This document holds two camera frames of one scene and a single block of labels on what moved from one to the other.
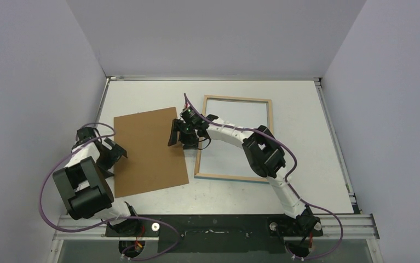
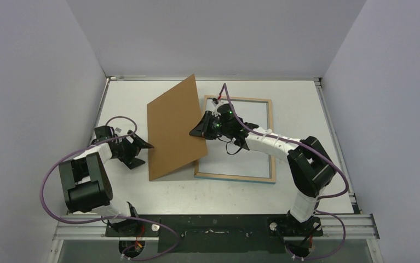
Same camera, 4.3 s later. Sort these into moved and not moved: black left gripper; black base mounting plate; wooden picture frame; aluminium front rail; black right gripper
Moved: black right gripper; black left gripper
Not moved: black base mounting plate; aluminium front rail; wooden picture frame
